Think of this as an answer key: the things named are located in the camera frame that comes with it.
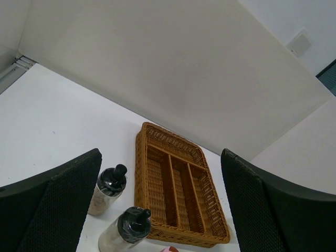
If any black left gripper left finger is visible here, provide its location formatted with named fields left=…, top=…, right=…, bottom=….
left=1, top=149, right=102, bottom=251

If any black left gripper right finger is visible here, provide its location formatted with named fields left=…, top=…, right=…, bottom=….
left=221, top=149, right=335, bottom=251

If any black-capped brown spice bottle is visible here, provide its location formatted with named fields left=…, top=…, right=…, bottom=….
left=88, top=164, right=128, bottom=216

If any black-capped white spice bottle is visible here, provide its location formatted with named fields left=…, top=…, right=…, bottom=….
left=98, top=206, right=152, bottom=251

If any brown wicker cutlery tray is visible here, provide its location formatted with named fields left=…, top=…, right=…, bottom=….
left=134, top=122, right=230, bottom=248

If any pink-capped spice bottle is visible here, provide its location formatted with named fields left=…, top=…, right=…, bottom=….
left=160, top=246, right=179, bottom=252

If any aluminium table edge rail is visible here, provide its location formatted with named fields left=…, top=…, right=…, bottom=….
left=0, top=56, right=36, bottom=94

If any white wall socket plate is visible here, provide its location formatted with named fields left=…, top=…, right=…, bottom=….
left=286, top=28, right=312, bottom=57

